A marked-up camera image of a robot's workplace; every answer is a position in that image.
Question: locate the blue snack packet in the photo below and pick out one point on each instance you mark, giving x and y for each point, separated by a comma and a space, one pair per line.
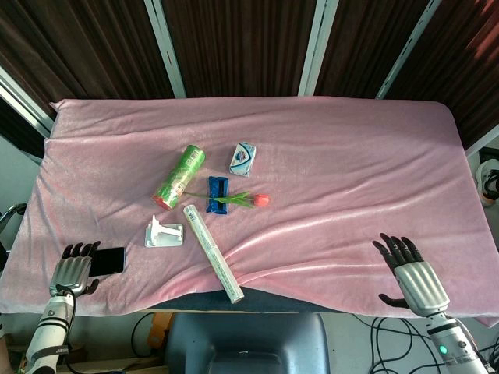
217, 195

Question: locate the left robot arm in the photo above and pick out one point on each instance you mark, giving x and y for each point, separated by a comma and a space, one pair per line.
48, 331

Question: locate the pink velvet tablecloth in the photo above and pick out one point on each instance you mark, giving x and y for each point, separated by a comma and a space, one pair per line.
312, 195

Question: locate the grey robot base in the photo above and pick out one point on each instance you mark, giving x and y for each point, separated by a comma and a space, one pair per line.
247, 346

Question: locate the green cylindrical can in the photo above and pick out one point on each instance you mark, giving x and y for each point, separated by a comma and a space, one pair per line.
180, 177

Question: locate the artificial red tulip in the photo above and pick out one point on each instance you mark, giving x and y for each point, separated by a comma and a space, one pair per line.
234, 199

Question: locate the metal chair frame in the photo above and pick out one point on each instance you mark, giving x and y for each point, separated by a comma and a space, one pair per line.
9, 216

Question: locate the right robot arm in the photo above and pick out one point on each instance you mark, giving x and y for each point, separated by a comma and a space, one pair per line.
456, 343

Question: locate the dark brown curtain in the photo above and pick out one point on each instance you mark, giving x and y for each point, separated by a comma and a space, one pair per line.
241, 43

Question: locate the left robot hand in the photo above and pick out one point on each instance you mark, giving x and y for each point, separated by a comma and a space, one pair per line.
72, 270

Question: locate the white sneaker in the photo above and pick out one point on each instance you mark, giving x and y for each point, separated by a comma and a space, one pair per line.
485, 183

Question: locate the white phone stand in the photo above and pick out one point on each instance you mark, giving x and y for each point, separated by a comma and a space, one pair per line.
163, 233

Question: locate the black smartphone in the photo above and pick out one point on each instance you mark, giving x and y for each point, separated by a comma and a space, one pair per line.
109, 261

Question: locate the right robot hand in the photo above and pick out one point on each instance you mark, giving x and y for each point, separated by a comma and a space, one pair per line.
419, 280

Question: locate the white blue tissue pack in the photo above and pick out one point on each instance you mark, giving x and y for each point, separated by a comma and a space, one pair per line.
243, 159

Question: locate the long white tube box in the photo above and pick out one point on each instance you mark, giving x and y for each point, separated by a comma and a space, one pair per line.
212, 253

